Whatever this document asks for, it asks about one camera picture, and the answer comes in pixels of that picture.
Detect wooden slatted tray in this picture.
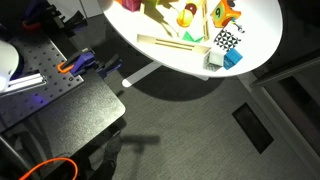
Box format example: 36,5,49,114
136,0,212,55

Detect orange yellow ball toy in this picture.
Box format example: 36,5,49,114
176,8,195,28

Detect maroon round plush toy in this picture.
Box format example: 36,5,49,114
184,2,198,16

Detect white table base legs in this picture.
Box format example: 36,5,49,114
121,60,210,89

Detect white grey soft cube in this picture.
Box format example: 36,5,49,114
202,49,225,72

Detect green soft cube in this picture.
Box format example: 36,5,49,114
181,30,205,44

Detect blue soft cube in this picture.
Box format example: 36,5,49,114
222,48,244,71

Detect black white patterned cube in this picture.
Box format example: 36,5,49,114
213,28,242,52

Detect pink foam block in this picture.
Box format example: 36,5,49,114
121,0,143,13

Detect orange number nine cube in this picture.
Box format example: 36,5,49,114
209,0,242,29

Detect black floor hatch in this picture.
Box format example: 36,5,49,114
231,102,275,155

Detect black equipment with clamps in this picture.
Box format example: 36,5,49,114
0,30,85,133

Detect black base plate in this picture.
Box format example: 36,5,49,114
0,69,127,162

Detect orange cable loop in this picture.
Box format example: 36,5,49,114
18,157,80,180

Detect silver aluminium rail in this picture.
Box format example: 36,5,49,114
0,72,47,98

